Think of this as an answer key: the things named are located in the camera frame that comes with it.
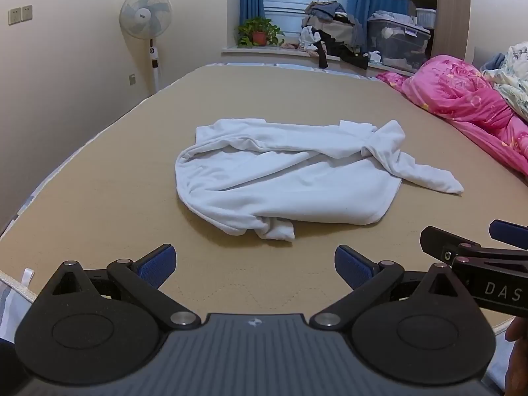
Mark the pink floral quilt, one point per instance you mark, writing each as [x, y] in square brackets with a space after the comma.
[453, 90]

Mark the clear plastic storage box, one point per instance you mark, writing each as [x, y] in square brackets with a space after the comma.
[398, 45]

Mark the white standing fan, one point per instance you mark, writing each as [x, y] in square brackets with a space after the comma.
[145, 12]

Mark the white floral blanket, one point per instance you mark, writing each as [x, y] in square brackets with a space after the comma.
[513, 78]

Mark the white mattress loop tag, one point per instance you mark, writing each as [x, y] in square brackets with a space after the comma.
[28, 276]

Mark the grey striped bedsheet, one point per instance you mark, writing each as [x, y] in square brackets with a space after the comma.
[10, 309]

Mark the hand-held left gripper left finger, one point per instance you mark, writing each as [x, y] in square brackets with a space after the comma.
[159, 263]

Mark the wooden shelf unit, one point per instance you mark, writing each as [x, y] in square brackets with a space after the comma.
[451, 12]

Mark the pile of mixed clothes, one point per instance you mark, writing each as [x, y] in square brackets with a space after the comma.
[330, 18]

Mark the black hanging cloth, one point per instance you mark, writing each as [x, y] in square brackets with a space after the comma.
[326, 47]

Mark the white windowsill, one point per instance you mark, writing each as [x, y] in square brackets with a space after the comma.
[264, 52]

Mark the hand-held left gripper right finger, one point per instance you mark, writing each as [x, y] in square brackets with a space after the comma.
[350, 266]

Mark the potted green plant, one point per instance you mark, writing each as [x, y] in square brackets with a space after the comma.
[259, 29]

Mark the tissue pack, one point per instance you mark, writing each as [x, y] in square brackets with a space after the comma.
[374, 57]

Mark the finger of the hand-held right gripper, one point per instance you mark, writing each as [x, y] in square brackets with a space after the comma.
[437, 243]
[507, 230]

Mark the pink cloth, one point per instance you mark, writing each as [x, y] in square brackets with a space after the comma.
[299, 47]

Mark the person's right hand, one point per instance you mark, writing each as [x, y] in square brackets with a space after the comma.
[519, 354]

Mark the white plastic basket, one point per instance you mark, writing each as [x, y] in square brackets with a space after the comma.
[426, 17]

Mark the white long-sleeved shirt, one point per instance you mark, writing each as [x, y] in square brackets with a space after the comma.
[288, 181]

